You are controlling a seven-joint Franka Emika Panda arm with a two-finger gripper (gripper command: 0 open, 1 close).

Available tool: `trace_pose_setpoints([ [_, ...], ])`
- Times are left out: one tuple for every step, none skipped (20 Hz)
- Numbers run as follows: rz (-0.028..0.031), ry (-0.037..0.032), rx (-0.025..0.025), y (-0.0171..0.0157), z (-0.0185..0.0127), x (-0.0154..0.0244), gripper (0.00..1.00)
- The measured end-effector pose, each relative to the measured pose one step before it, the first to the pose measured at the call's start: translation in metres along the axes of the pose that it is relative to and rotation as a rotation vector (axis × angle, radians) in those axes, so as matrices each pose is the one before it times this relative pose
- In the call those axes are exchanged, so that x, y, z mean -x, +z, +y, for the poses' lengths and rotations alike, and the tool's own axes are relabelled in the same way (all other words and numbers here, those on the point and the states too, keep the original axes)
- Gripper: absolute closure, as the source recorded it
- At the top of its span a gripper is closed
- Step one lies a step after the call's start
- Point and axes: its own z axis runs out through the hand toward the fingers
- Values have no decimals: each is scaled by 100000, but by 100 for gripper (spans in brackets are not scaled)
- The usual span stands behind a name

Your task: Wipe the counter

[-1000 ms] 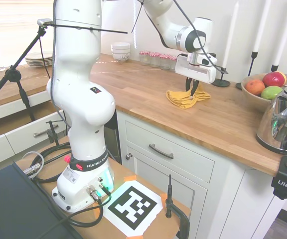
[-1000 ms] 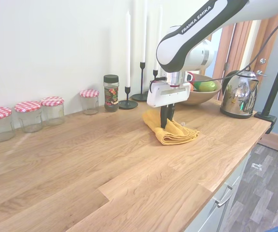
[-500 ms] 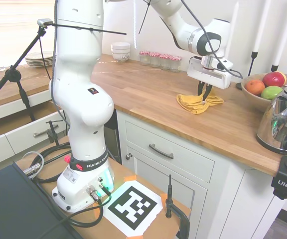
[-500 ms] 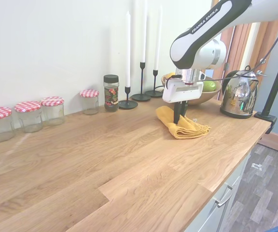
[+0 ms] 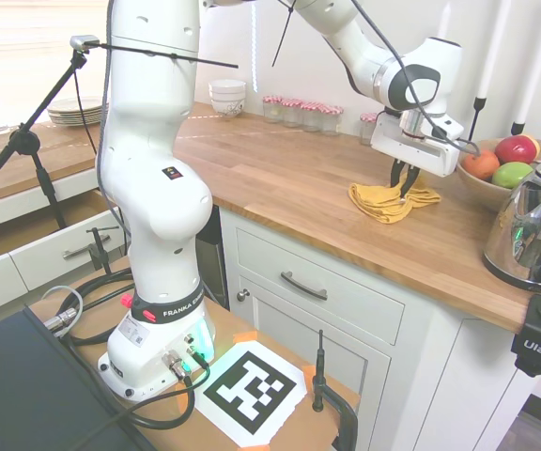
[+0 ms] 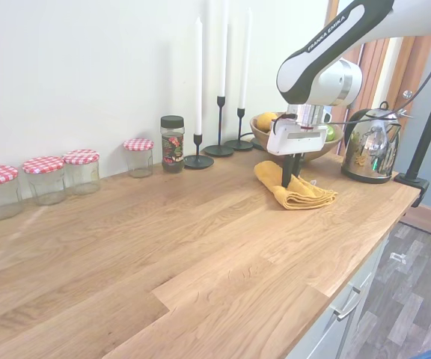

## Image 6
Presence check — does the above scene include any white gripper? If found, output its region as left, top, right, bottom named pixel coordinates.
left=266, top=118, right=331, bottom=188

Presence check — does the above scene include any yellow towel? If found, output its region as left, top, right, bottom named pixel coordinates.
left=253, top=160, right=339, bottom=211

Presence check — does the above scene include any wooden fruit bowl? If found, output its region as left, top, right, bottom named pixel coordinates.
left=249, top=111, right=344, bottom=164

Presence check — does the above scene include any yellow lemon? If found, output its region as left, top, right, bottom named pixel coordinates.
left=256, top=111, right=281, bottom=132

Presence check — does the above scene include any tall black candle holder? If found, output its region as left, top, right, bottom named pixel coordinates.
left=203, top=96, right=235, bottom=157

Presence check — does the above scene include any stainless steel kettle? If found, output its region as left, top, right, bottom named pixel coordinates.
left=340, top=100, right=413, bottom=185

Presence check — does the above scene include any white taper candle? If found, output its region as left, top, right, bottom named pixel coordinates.
left=238, top=7, right=253, bottom=110
left=195, top=16, right=204, bottom=135
left=218, top=0, right=230, bottom=98

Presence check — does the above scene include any spice jar black lid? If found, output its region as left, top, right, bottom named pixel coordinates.
left=159, top=114, right=186, bottom=174

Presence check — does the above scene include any wooden door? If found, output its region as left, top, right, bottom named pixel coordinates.
left=325, top=0, right=431, bottom=154

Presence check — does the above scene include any white kitchen cabinet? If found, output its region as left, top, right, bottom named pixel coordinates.
left=284, top=224, right=392, bottom=359

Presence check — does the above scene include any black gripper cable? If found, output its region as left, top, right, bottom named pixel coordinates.
left=270, top=113, right=296, bottom=132

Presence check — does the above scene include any black camera stand clamp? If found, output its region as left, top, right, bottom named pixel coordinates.
left=394, top=0, right=431, bottom=209

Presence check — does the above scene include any metal drawer handle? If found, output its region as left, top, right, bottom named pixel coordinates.
left=331, top=286, right=362, bottom=322

